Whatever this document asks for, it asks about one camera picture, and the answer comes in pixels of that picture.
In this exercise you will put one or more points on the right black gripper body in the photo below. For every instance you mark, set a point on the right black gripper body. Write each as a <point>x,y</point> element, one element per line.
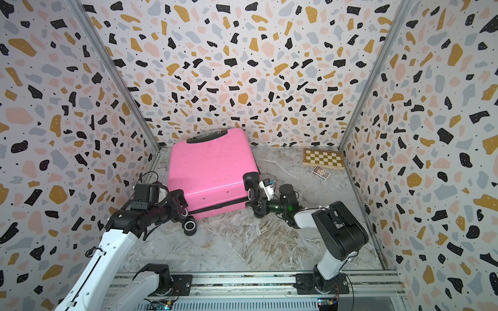
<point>267,208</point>

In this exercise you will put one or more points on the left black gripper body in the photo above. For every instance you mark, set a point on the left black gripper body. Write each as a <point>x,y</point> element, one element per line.
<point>173,207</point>

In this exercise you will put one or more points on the pink hard-shell suitcase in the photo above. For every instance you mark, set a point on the pink hard-shell suitcase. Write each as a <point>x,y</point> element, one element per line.
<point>217,174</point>

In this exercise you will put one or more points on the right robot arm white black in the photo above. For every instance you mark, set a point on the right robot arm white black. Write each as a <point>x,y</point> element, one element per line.
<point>342,234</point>

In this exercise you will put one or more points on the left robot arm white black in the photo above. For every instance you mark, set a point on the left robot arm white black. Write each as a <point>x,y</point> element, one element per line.
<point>122,231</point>

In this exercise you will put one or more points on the purple card box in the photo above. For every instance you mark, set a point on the purple card box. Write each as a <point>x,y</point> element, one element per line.
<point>321,172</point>

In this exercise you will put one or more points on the wooden chessboard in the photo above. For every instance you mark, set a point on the wooden chessboard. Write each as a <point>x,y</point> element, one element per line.
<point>327,159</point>

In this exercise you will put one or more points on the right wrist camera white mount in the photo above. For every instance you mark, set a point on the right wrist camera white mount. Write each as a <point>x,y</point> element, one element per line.
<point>268,187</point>

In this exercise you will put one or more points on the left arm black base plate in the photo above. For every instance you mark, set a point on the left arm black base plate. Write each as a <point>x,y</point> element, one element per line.
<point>180,286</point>

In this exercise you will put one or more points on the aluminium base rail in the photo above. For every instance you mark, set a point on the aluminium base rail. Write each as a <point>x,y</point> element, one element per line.
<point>369,290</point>

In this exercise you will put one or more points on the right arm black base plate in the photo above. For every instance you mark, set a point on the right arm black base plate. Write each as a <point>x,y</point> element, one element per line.
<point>313,283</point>

